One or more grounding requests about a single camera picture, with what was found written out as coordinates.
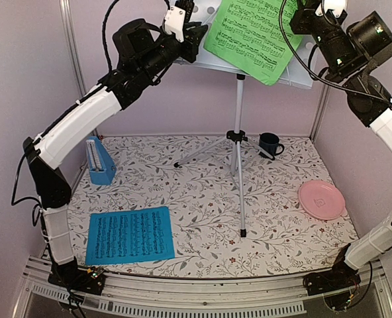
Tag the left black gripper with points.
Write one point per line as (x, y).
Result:
(193, 38)

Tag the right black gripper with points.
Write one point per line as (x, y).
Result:
(299, 24)

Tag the green sheet music page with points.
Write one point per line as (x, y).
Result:
(246, 34)

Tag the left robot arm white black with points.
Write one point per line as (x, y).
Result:
(146, 52)

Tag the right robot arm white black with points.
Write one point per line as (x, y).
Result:
(351, 55)

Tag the dark blue mug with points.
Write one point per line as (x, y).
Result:
(270, 143)

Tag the blue metronome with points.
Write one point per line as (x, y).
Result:
(101, 166)

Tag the pink plastic plate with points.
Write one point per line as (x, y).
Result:
(321, 200)

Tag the blue sheet music page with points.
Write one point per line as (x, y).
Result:
(126, 237)

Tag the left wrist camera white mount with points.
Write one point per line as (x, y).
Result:
(173, 23)

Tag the right aluminium frame post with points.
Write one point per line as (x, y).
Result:
(321, 107)

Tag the aluminium frame post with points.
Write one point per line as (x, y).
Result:
(68, 26)
(321, 107)

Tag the left aluminium frame post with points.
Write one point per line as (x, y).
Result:
(68, 26)

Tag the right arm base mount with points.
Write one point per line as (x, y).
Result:
(338, 277)

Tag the front aluminium rail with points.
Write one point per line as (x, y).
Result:
(139, 296)

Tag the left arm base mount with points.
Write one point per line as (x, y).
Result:
(72, 277)

